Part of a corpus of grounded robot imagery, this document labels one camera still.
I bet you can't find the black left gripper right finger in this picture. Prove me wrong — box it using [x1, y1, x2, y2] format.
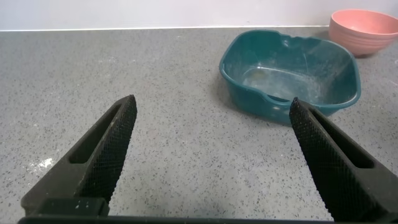
[289, 96, 398, 223]

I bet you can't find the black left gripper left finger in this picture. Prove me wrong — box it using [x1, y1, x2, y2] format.
[21, 94, 138, 217]

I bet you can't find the teal plastic tray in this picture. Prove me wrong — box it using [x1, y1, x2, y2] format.
[218, 29, 362, 125]

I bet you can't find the pink plastic bowl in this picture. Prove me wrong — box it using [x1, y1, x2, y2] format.
[328, 9, 398, 57]

